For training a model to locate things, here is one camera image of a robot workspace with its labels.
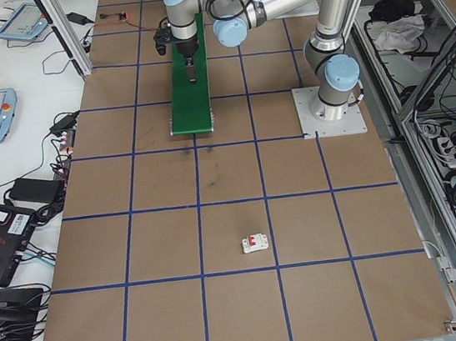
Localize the green conveyor belt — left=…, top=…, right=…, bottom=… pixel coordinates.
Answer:
left=154, top=12, right=220, bottom=139

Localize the small conveyor controller board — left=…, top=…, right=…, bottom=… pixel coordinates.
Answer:
left=99, top=8, right=130, bottom=25

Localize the white power strip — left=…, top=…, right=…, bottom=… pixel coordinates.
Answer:
left=46, top=127, right=83, bottom=178
left=433, top=134, right=456, bottom=170

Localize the white desk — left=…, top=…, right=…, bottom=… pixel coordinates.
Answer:
left=0, top=0, right=147, bottom=341

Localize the white red circuit breaker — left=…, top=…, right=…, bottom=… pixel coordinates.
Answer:
left=239, top=232, right=272, bottom=256

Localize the large black power brick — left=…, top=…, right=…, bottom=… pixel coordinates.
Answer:
left=5, top=171, right=67, bottom=208

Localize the white cloth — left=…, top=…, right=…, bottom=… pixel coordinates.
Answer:
left=371, top=13, right=428, bottom=56

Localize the black cloth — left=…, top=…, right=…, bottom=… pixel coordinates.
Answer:
left=366, top=0, right=418, bottom=23

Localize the black electronic device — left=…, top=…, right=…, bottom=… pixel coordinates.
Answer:
left=0, top=280, right=58, bottom=341

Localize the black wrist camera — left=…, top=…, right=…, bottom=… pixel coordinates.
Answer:
left=151, top=25, right=177, bottom=58

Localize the red and black wire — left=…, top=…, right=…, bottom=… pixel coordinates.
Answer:
left=93, top=14, right=157, bottom=40

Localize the aluminium frame post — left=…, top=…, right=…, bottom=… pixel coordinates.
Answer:
left=31, top=0, right=94, bottom=83

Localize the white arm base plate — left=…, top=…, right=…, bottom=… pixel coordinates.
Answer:
left=291, top=79, right=369, bottom=143

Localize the V-shaped metal bar frame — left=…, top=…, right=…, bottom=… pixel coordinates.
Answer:
left=346, top=0, right=456, bottom=341

